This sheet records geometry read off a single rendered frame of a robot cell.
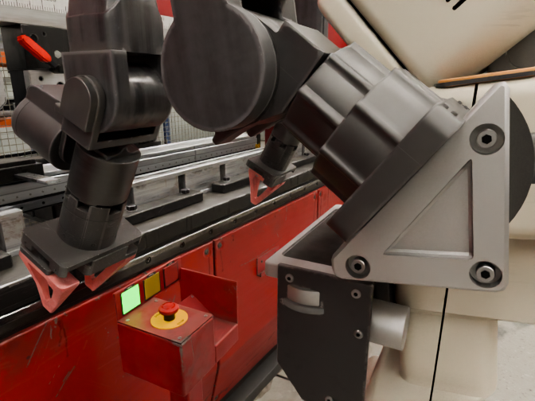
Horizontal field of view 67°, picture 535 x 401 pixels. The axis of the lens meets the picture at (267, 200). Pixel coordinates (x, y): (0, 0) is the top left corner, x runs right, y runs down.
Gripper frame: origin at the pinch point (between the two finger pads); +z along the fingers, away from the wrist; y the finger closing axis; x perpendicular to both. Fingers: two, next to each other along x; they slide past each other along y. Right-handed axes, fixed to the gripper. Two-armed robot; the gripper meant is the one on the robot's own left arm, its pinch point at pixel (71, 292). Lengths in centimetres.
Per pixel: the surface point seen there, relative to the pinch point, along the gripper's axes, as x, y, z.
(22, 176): -54, -32, 27
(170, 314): 0.9, -25.5, 21.5
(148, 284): -8.7, -30.1, 24.2
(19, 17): -55, -27, -12
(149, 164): -56, -81, 34
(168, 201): -29, -58, 25
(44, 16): -55, -32, -13
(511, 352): 104, -173, 58
